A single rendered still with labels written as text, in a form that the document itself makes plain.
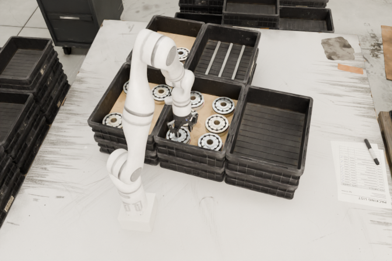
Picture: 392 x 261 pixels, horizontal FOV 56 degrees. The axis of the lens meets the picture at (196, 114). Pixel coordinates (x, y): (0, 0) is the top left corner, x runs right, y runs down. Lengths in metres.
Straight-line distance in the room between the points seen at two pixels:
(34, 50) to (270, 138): 1.82
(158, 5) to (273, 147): 2.58
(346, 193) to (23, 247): 1.33
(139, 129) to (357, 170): 1.04
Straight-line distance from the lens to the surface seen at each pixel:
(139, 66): 1.05
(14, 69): 2.71
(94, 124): 1.58
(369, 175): 1.78
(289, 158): 1.57
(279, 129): 1.65
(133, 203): 1.38
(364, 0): 4.19
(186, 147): 1.45
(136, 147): 1.14
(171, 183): 1.62
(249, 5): 2.96
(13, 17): 4.18
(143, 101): 1.07
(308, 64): 2.17
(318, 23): 3.06
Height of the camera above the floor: 2.11
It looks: 50 degrees down
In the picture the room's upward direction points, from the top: 2 degrees counter-clockwise
